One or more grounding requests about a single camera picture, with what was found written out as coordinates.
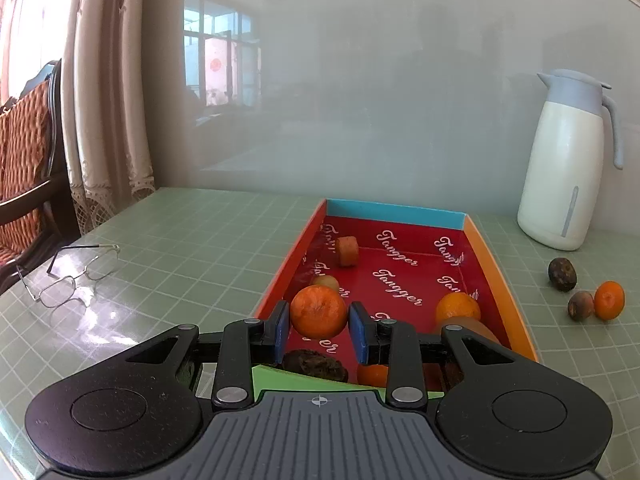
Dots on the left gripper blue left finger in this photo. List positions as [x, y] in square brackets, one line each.
[277, 328]

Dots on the wooden sofa orange cushions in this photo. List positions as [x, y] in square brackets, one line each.
[37, 209]

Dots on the colourful cardboard box red inside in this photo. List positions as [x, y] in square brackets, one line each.
[409, 258]

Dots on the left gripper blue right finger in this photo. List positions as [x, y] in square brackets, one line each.
[362, 333]

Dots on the beige lace curtain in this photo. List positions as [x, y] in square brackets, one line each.
[106, 146]

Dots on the small brown longan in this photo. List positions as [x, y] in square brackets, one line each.
[580, 306]

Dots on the wire frame eyeglasses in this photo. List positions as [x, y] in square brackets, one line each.
[68, 268]

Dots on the brown kiwi fruit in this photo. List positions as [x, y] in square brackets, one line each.
[467, 323]

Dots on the white thermos jug grey lid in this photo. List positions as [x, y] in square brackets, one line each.
[564, 171]

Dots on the orange tangerine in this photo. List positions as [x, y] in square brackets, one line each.
[318, 312]
[457, 305]
[609, 300]

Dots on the small tan longan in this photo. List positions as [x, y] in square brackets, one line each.
[327, 281]

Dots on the large dark passion fruit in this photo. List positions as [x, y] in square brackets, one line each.
[314, 364]

